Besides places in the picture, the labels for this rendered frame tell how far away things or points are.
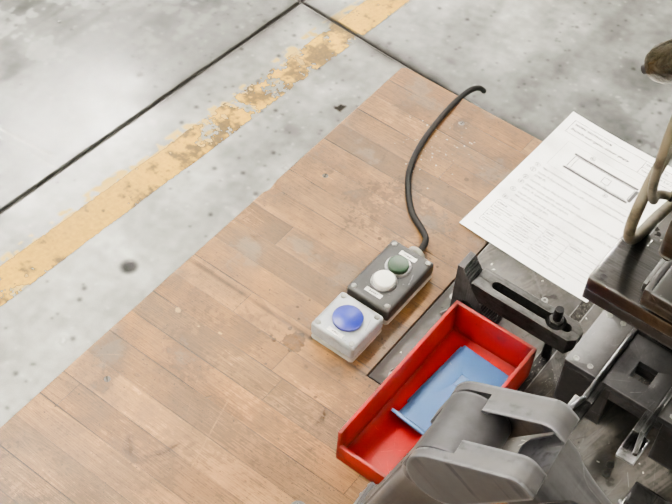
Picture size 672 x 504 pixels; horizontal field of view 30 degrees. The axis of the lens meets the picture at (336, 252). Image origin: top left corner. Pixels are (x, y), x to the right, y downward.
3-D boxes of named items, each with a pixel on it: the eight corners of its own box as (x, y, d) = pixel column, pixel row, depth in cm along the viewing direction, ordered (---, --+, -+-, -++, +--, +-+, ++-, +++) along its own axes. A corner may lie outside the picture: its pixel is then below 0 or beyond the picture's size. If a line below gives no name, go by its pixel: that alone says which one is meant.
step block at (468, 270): (449, 307, 166) (457, 264, 159) (461, 293, 167) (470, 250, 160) (490, 332, 163) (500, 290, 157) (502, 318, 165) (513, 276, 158)
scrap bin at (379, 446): (335, 457, 151) (337, 431, 146) (451, 326, 164) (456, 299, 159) (417, 514, 146) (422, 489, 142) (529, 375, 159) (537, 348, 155)
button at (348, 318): (325, 326, 160) (326, 317, 159) (344, 307, 163) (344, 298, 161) (350, 343, 159) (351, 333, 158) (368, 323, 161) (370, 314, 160)
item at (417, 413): (389, 422, 153) (391, 409, 151) (464, 346, 161) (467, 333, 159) (434, 456, 151) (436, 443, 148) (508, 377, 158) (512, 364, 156)
